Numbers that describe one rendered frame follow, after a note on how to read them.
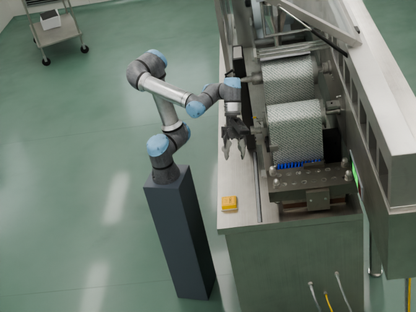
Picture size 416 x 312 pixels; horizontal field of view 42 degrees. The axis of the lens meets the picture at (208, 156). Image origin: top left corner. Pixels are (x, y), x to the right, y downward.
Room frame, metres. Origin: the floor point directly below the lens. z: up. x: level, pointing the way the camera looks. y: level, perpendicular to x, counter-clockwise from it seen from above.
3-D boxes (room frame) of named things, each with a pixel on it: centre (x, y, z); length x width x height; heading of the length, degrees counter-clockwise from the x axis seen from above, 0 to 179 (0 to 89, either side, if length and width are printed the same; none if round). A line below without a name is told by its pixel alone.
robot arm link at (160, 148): (2.31, 0.23, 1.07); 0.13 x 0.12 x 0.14; 137
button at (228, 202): (1.97, -0.05, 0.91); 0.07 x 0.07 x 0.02; 81
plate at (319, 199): (1.80, -0.44, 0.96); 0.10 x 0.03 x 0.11; 81
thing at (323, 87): (3.11, -0.81, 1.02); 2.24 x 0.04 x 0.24; 171
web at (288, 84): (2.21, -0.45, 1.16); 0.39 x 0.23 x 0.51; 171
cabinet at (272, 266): (3.02, -0.50, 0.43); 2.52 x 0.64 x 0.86; 171
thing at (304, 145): (2.02, -0.41, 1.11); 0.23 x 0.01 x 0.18; 81
